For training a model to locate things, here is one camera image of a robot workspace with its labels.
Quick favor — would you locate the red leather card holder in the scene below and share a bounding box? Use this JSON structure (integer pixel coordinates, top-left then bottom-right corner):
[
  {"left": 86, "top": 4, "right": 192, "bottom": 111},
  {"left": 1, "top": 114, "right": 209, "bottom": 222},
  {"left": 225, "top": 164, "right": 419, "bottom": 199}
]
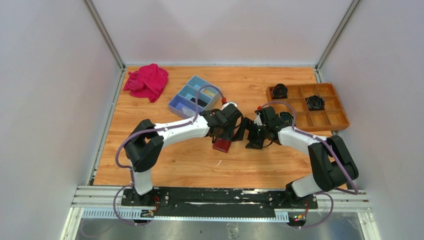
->
[{"left": 212, "top": 138, "right": 232, "bottom": 153}]

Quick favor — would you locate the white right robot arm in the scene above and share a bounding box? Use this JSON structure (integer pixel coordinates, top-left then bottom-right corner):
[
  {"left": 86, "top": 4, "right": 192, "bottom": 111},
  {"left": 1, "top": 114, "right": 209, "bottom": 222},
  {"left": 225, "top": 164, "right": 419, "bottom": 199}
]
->
[{"left": 253, "top": 106, "right": 359, "bottom": 199}]

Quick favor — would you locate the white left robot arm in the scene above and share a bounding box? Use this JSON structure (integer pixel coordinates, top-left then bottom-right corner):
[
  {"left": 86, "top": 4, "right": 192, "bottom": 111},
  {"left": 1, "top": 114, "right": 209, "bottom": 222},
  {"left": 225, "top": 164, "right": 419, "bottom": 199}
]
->
[{"left": 123, "top": 102, "right": 242, "bottom": 196}]

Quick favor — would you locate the gold card in box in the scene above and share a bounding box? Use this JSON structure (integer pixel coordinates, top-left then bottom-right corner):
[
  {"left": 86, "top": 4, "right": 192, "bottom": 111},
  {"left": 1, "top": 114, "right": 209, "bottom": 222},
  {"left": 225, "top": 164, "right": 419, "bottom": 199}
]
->
[{"left": 203, "top": 89, "right": 215, "bottom": 98}]

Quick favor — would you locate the black item in box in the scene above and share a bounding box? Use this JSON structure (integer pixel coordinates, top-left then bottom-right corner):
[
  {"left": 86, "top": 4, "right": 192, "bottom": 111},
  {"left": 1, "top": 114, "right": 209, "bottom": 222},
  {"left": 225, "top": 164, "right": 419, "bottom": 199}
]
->
[{"left": 190, "top": 97, "right": 208, "bottom": 108}]

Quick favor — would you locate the blue compartment organizer box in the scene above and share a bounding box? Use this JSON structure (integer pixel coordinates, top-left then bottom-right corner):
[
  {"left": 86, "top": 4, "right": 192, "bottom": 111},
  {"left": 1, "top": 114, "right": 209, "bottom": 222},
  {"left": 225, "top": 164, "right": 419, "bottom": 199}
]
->
[{"left": 168, "top": 75, "right": 221, "bottom": 119}]

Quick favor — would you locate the wooden compartment tray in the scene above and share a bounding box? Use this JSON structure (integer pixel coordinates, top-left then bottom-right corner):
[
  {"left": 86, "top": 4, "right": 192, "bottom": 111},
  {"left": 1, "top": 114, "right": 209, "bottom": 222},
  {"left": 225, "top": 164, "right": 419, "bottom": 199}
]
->
[{"left": 266, "top": 83, "right": 350, "bottom": 132}]

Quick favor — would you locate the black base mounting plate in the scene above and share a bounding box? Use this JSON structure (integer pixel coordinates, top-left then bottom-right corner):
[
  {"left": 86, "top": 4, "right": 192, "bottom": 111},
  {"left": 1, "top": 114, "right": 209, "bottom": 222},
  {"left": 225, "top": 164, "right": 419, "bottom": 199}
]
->
[{"left": 121, "top": 187, "right": 318, "bottom": 218}]

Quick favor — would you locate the crumpled pink cloth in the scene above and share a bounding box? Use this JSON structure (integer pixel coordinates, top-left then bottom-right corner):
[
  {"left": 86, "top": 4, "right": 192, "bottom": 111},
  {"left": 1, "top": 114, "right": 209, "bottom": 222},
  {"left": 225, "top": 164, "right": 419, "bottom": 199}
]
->
[{"left": 123, "top": 63, "right": 169, "bottom": 103}]

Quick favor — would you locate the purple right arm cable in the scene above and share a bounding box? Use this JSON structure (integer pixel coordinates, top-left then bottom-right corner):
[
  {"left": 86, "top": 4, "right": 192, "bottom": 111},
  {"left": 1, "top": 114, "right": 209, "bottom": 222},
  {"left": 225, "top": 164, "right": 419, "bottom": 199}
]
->
[{"left": 256, "top": 100, "right": 360, "bottom": 229}]

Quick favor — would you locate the aluminium frame rail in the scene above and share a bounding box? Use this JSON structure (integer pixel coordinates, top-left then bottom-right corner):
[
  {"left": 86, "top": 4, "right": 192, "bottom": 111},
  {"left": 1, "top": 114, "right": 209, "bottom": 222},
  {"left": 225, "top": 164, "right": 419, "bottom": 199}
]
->
[{"left": 71, "top": 185, "right": 371, "bottom": 223}]

